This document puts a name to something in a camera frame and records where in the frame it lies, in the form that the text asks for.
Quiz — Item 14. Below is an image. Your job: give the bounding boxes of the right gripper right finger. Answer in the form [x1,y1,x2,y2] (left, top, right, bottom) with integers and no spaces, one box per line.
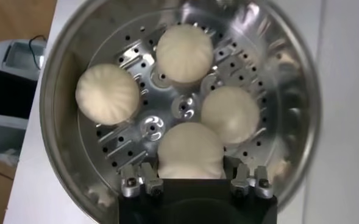
[230,163,274,200]

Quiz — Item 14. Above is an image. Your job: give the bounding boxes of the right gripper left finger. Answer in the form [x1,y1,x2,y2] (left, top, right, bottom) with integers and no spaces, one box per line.
[119,162,165,199]

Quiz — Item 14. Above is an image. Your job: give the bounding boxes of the white steamed baozi bun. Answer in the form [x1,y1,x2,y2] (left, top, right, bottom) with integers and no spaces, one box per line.
[155,24,214,85]
[74,63,141,126]
[200,86,261,146]
[157,122,226,180]

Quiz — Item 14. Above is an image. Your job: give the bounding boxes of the perforated steel steamer basket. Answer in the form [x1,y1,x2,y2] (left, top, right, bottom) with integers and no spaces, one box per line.
[38,0,322,224]

